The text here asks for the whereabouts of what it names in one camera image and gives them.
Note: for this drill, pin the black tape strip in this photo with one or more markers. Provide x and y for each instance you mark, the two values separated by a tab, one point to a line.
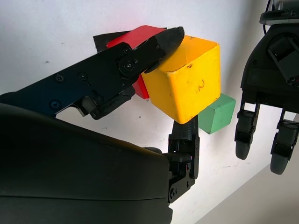
102	42

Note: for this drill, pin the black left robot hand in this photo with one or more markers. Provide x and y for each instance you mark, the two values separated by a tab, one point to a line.
264	70

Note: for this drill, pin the green cube block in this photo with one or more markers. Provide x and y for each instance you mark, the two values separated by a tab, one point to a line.
219	114

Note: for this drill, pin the red cube block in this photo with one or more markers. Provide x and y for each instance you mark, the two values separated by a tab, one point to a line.
137	36

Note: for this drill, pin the yellow cube block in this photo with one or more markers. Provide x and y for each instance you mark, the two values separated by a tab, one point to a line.
194	88

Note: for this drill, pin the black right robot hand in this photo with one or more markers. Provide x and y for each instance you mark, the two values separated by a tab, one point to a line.
70	168

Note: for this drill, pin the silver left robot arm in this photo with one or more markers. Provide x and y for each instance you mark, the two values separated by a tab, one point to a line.
280	16

